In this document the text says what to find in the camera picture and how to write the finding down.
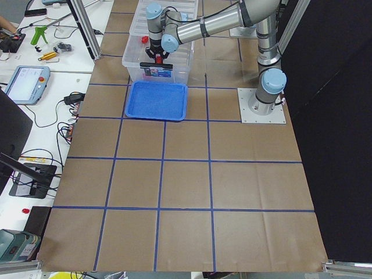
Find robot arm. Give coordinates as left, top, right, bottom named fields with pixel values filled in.
left=145, top=1, right=287, bottom=116

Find teach pendant tablet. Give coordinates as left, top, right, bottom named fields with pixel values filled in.
left=5, top=65, right=51, bottom=105

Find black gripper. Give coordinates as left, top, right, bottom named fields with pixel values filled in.
left=145, top=45, right=170, bottom=63

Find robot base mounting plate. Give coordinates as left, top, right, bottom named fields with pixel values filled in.
left=237, top=88, right=287, bottom=125

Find clear plastic storage box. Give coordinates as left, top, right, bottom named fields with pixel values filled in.
left=122, top=35, right=194, bottom=84

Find aluminium frame post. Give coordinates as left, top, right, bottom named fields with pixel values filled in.
left=66, top=0, right=102, bottom=61

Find black power adapter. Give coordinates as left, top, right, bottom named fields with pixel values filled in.
left=63, top=92, right=85, bottom=105

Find black box latch handle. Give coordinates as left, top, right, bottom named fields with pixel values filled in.
left=139, top=62, right=173, bottom=70

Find blue plastic tray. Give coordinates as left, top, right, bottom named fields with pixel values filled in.
left=125, top=80, right=188, bottom=121

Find green handled tool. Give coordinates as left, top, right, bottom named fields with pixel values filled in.
left=30, top=26, right=48, bottom=46

